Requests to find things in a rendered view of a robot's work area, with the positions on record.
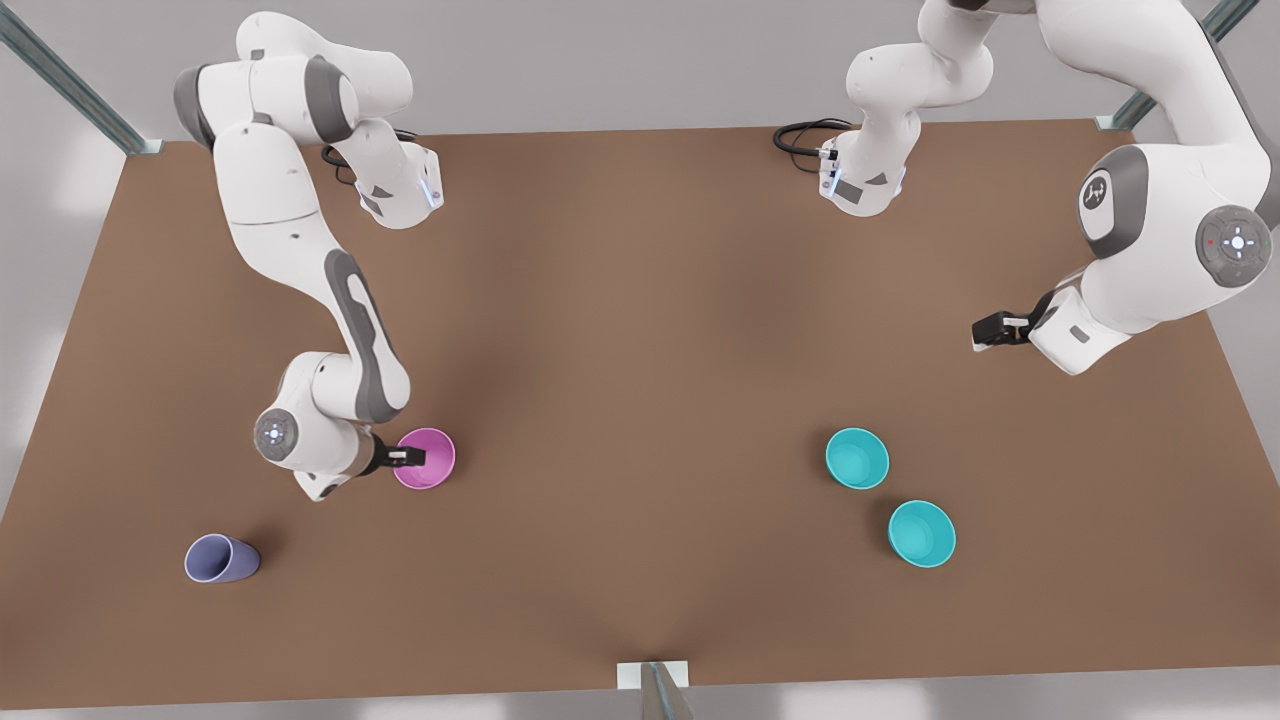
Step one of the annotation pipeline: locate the silver frame post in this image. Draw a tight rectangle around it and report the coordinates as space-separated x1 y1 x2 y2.
0 5 164 156
617 660 695 720
1096 0 1263 132

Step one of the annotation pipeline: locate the lavender cup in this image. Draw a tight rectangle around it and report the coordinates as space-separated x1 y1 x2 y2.
184 534 262 584

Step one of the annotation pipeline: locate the blue bowl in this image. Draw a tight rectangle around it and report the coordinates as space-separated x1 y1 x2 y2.
825 427 890 491
888 500 957 569

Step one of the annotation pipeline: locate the pink bowl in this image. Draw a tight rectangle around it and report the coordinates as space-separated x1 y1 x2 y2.
392 428 457 491

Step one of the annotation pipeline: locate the black cable loop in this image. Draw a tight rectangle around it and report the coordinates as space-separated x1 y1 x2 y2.
321 129 419 187
773 118 854 169

